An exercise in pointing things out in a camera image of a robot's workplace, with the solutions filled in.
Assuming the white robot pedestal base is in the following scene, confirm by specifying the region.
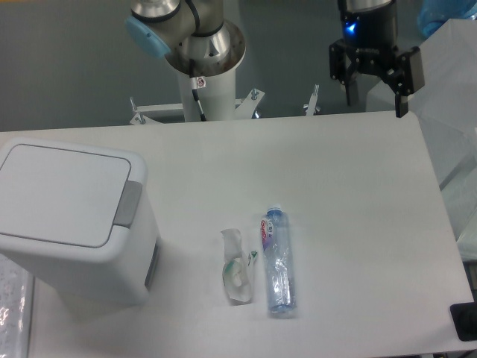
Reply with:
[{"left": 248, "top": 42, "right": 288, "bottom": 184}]
[{"left": 130, "top": 69, "right": 265, "bottom": 125}]

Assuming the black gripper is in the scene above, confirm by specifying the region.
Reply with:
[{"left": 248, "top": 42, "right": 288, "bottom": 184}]
[{"left": 329, "top": 1, "right": 425, "bottom": 118}]

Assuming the black device at table edge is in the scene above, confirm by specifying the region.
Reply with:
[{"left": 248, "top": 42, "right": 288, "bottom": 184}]
[{"left": 450, "top": 302, "right": 477, "bottom": 342}]

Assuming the crumpled white paper wrapper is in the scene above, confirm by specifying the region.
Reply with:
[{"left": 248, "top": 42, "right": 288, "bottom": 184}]
[{"left": 221, "top": 228, "right": 258, "bottom": 305}]

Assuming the silver robot arm blue cap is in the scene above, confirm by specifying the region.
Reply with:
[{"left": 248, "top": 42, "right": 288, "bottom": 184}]
[{"left": 124, "top": 1, "right": 425, "bottom": 122}]

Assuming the clear plastic water bottle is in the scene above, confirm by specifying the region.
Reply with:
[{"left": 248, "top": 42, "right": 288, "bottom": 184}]
[{"left": 259, "top": 204, "right": 297, "bottom": 318}]

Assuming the clear plastic sheet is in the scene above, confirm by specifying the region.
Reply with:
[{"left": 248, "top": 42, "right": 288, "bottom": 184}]
[{"left": 1, "top": 255, "right": 34, "bottom": 357}]

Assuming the white lidded trash can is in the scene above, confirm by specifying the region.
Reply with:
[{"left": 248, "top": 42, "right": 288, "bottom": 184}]
[{"left": 1, "top": 137, "right": 159, "bottom": 305}]

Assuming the white table clamp bracket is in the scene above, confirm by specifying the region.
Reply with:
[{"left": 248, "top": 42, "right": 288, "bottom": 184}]
[{"left": 303, "top": 84, "right": 320, "bottom": 116}]

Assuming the black cable on pedestal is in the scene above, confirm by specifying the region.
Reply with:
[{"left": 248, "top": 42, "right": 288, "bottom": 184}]
[{"left": 188, "top": 58, "right": 208, "bottom": 122}]

